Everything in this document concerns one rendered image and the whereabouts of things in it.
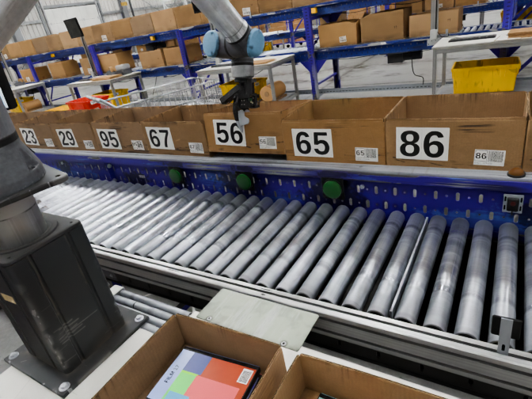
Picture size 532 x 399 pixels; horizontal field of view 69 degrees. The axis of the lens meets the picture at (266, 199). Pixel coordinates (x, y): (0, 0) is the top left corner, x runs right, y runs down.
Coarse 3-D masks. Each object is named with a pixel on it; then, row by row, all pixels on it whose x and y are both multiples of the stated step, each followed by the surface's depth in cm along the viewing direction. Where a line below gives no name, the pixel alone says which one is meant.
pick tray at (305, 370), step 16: (304, 368) 74; (320, 368) 72; (336, 368) 69; (352, 368) 68; (288, 384) 70; (304, 384) 76; (320, 384) 74; (336, 384) 71; (352, 384) 69; (368, 384) 67; (384, 384) 65; (400, 384) 64
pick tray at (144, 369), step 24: (168, 336) 87; (192, 336) 89; (216, 336) 85; (240, 336) 80; (144, 360) 82; (168, 360) 88; (240, 360) 84; (264, 360) 80; (120, 384) 77; (144, 384) 82; (264, 384) 70
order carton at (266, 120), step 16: (208, 112) 170; (224, 112) 161; (256, 112) 152; (272, 112) 149; (288, 112) 152; (208, 128) 168; (256, 128) 155; (272, 128) 151; (208, 144) 171; (256, 144) 158
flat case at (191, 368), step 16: (192, 352) 84; (208, 352) 84; (176, 368) 81; (192, 368) 80; (208, 368) 80; (224, 368) 79; (240, 368) 78; (256, 368) 78; (160, 384) 78; (176, 384) 77; (192, 384) 77; (208, 384) 76; (224, 384) 75; (240, 384) 75
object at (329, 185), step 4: (332, 180) 139; (324, 184) 141; (328, 184) 140; (332, 184) 139; (336, 184) 138; (324, 188) 142; (328, 188) 141; (332, 188) 140; (336, 188) 139; (340, 188) 139; (324, 192) 143; (328, 192) 141; (332, 192) 140; (336, 192) 140; (340, 192) 139; (328, 196) 143; (332, 196) 141; (336, 196) 140
